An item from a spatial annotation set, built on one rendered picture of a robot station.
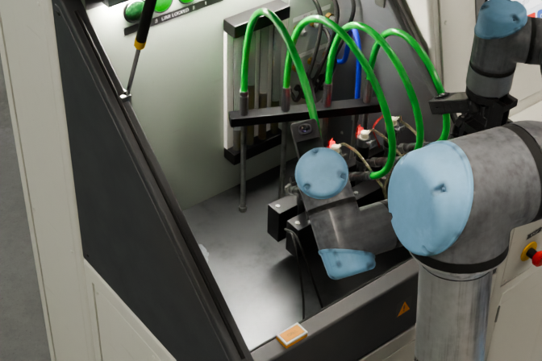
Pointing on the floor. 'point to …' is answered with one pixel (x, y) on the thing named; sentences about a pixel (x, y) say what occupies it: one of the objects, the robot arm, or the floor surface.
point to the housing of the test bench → (44, 151)
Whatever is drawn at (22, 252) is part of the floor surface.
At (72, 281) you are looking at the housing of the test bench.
